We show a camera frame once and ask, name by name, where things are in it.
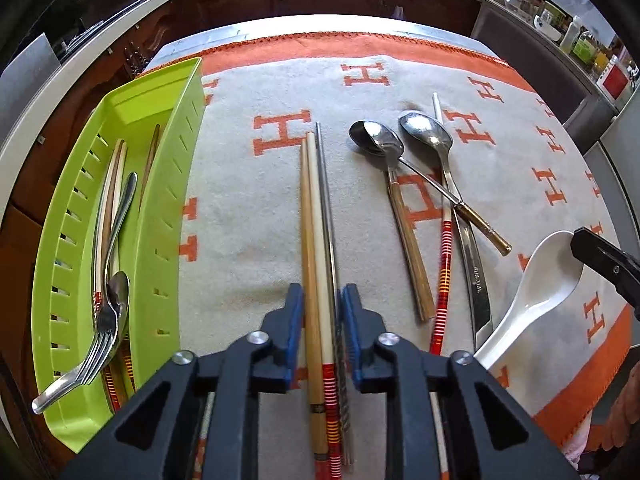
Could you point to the light wooden chopstick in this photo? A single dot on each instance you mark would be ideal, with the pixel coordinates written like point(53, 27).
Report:
point(313, 350)

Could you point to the stainless range panel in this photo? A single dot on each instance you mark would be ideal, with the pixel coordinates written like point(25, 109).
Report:
point(22, 78)

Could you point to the grey refrigerator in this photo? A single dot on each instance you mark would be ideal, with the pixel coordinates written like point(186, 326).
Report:
point(614, 162)

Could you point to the steel chopstick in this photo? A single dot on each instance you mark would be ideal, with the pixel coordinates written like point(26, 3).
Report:
point(347, 443)

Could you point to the white ceramic soup spoon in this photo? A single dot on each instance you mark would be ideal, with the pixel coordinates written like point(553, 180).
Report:
point(551, 275)

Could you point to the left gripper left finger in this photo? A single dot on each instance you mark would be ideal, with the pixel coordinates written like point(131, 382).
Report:
point(156, 434)

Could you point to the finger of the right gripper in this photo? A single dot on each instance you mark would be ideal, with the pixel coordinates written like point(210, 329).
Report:
point(616, 266)

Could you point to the small steel spoon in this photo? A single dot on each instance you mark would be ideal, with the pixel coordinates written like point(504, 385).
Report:
point(117, 289)

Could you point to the steel fork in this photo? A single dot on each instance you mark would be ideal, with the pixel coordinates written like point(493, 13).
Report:
point(104, 330)

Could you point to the steel spoon gold handle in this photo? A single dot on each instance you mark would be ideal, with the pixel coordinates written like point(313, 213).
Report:
point(376, 139)

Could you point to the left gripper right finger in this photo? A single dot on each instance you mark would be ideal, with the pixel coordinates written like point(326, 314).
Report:
point(443, 413)

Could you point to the green bottle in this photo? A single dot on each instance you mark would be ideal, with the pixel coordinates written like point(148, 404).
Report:
point(585, 48)

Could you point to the cream chopstick red striped end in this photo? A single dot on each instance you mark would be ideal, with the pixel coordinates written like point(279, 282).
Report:
point(113, 394)

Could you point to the short dark wooden chopstick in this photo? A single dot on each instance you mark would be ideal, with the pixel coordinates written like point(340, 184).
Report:
point(421, 288)

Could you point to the large steel spoon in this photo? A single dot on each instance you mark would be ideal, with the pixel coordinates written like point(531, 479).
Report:
point(432, 133)

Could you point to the red label container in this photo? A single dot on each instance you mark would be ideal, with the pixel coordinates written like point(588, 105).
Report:
point(614, 79)

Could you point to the long brown wooden chopstick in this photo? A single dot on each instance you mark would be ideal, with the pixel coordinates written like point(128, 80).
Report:
point(155, 140)

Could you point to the green plastic utensil tray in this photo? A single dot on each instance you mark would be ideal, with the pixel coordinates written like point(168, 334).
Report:
point(148, 247)

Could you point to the cream chopstick red band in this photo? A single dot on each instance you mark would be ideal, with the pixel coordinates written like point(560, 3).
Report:
point(333, 430)

